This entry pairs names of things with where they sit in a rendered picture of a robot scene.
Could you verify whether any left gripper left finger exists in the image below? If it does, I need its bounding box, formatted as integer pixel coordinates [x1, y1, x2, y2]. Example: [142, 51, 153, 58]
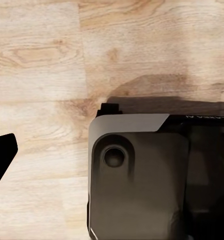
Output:
[0, 133, 18, 180]

